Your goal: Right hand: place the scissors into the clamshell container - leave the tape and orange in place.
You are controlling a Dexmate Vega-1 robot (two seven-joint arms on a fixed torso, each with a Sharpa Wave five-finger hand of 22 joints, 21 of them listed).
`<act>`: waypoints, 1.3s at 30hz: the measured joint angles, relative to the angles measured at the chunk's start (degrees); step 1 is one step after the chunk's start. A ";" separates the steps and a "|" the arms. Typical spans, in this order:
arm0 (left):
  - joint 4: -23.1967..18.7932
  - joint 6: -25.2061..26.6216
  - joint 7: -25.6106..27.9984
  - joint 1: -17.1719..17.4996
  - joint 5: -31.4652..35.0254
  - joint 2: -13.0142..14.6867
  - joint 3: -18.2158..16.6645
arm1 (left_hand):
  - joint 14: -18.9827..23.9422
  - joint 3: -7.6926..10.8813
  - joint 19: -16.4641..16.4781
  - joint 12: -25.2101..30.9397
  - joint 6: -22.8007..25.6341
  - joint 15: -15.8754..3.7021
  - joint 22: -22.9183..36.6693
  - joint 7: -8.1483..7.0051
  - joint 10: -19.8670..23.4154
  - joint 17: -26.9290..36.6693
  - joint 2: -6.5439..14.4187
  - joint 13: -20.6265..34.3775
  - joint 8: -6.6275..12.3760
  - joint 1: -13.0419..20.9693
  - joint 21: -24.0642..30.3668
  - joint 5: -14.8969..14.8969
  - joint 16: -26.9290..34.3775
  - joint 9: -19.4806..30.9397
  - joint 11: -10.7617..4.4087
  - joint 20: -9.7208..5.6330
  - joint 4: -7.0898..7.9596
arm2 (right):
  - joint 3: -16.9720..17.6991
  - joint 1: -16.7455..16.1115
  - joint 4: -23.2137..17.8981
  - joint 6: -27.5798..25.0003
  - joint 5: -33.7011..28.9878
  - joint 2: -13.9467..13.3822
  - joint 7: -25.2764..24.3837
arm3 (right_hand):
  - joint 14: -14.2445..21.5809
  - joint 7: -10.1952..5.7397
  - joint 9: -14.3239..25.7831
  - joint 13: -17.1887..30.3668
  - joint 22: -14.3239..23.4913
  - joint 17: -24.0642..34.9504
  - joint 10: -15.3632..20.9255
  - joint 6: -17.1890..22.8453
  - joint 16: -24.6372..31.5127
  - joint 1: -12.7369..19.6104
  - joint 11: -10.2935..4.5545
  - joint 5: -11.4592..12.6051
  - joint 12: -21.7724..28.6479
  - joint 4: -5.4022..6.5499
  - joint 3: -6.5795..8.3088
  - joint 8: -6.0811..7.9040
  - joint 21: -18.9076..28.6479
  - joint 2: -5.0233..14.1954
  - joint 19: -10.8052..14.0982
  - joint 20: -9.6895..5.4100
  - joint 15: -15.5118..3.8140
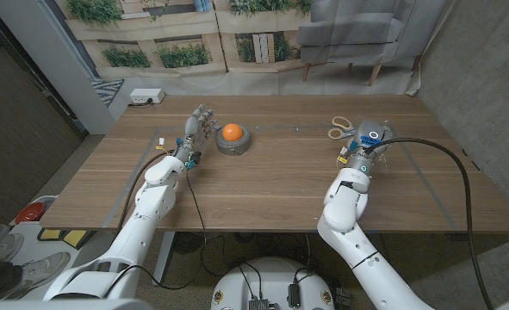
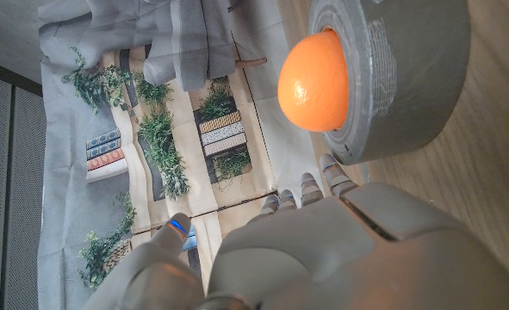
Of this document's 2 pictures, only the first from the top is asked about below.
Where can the black floor fan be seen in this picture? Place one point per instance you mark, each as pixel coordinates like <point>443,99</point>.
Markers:
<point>187,242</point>

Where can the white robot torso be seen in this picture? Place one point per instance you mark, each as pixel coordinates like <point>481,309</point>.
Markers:
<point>273,280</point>

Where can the grey duct tape roll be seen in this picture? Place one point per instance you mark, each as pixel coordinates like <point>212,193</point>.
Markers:
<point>233,148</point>

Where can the white table leg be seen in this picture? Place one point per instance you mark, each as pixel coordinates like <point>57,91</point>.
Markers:
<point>164,258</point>

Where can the black adapter box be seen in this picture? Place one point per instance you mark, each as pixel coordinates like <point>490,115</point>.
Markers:
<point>294,295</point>

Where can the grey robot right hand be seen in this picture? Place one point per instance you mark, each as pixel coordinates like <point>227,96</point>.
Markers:
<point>368,146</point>

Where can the orange fruit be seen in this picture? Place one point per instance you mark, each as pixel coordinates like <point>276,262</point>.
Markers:
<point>232,132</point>

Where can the grey sneaker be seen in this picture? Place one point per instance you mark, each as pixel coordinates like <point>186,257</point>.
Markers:
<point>41,271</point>
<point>4,246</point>

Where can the printed room backdrop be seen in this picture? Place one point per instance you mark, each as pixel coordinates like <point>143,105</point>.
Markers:
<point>254,82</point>

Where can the red bowl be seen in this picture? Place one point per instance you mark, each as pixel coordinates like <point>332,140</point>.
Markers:
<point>30,212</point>

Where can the white power strip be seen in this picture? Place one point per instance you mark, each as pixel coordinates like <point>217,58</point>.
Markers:
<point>146,95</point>

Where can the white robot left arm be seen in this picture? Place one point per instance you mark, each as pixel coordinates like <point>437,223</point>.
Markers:
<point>142,226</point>

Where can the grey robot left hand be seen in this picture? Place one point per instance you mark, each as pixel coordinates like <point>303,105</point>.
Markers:
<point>193,129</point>

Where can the yellow and black floor item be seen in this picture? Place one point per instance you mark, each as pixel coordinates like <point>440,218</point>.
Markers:
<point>69,237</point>

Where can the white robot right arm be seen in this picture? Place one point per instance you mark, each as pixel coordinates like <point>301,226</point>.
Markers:
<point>353,245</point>

